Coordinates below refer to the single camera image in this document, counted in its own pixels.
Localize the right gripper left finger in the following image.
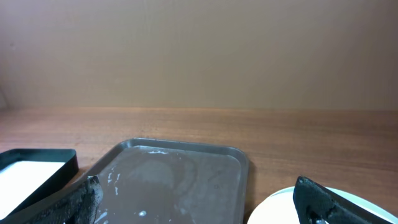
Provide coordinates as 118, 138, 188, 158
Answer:
27, 175, 103, 224

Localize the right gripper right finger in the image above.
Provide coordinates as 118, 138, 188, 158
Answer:
293, 176, 390, 224

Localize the white plate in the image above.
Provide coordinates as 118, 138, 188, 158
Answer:
248, 187, 397, 224

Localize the black tray with white water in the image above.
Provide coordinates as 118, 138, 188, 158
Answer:
1, 149, 79, 220

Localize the dark brown serving tray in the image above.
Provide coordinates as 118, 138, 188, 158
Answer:
1, 138, 249, 223

